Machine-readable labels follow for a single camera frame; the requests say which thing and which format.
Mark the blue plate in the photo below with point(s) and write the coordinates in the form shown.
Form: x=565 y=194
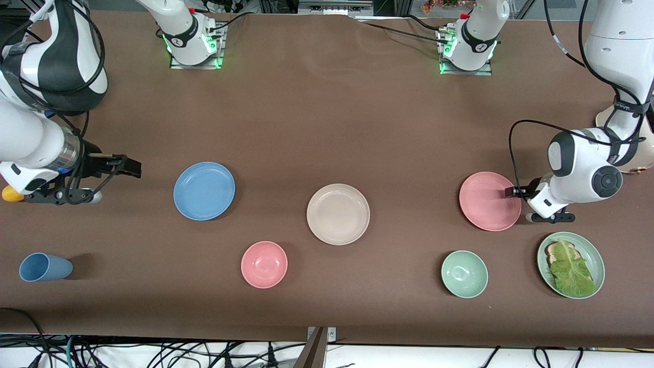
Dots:
x=204 y=191

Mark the orange flower decoration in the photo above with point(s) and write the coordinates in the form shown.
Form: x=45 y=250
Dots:
x=444 y=5

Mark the pink plate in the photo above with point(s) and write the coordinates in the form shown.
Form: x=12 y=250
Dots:
x=485 y=204

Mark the aluminium frame profile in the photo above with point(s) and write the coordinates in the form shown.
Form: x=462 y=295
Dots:
x=332 y=7

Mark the brown table cover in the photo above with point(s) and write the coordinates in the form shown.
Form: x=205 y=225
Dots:
x=306 y=128

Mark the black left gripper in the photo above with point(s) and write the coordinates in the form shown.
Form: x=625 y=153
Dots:
x=516 y=192

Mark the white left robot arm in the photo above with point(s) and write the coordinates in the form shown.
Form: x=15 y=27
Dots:
x=613 y=41

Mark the beige plate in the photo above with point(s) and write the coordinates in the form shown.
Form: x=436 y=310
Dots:
x=338 y=213

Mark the yellow lemon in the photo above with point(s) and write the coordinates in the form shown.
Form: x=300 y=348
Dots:
x=10 y=194

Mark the green plate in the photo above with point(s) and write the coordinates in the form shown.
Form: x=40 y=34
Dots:
x=595 y=255

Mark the dark metal strut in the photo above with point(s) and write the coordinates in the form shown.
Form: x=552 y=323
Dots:
x=314 y=352

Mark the metal table bracket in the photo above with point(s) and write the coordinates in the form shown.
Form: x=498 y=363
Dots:
x=332 y=335

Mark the bread slice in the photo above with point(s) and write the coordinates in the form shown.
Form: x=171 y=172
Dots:
x=552 y=251

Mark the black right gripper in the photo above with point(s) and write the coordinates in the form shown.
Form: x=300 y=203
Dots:
x=95 y=163

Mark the green lettuce leaf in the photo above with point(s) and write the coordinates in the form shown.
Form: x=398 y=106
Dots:
x=572 y=273

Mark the green bowl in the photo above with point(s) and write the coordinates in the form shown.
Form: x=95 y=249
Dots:
x=464 y=274

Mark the pink bowl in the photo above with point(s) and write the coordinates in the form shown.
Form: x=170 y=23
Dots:
x=264 y=265

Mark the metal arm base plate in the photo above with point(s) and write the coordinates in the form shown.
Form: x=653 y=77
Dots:
x=467 y=71
x=196 y=63

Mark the blue cup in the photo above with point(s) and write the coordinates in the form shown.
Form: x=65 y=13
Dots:
x=46 y=267

